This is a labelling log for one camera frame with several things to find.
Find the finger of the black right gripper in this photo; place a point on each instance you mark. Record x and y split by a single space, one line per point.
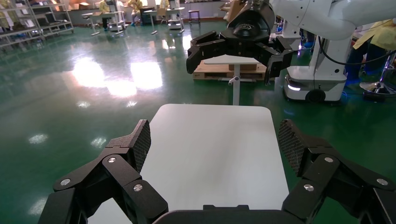
204 46
278 57

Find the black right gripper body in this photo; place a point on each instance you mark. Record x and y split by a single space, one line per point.
247 43

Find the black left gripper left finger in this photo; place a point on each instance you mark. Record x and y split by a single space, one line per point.
117 173

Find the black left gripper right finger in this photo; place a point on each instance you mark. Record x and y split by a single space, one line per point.
328 173

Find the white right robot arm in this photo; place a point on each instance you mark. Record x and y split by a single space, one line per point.
325 15

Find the brown cardboard sheet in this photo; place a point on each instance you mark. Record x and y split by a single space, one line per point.
233 9

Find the distant cardboard box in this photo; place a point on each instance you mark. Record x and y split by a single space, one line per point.
83 4

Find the wooden pallet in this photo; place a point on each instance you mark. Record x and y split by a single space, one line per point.
210 74

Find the white wheeled robot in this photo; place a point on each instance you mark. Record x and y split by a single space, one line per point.
175 24
315 83
117 26

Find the dark square stool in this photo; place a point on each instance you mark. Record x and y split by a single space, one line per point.
194 11

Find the white work table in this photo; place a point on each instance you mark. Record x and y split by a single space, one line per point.
102 14
154 11

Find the person in yellow vest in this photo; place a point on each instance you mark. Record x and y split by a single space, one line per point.
383 37
104 6
135 4

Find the chrome stool base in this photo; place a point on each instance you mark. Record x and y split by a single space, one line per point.
377 88

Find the metal shelving rack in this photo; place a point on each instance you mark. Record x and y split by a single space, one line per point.
55 26
18 31

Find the white pedestal table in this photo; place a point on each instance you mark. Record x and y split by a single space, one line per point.
236 92

